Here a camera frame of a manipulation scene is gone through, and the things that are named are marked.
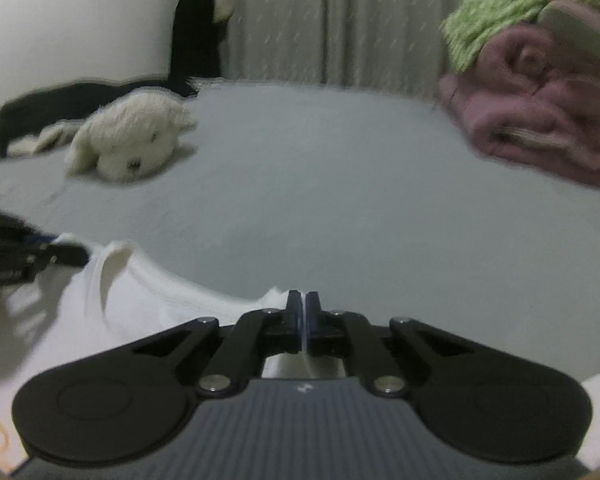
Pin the white Pooh sweatshirt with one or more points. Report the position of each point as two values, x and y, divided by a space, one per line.
300 418

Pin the cream cloth under black garment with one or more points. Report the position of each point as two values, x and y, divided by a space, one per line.
50 137

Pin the folded mauve comforter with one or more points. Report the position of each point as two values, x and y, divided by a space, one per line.
532 100

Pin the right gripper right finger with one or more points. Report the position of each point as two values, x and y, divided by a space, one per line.
482 401

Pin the mauve and cream pillow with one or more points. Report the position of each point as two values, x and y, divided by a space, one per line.
574 22

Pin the black garment on bed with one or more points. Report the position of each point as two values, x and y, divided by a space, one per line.
29 114

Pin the white plush dog toy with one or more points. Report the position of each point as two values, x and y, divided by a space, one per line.
130 138

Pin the black hanging garment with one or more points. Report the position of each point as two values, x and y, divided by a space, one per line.
195 44

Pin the green patterned cloth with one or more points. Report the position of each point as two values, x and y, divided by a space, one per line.
500 15

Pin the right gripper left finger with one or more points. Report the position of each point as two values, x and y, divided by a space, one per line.
124 403

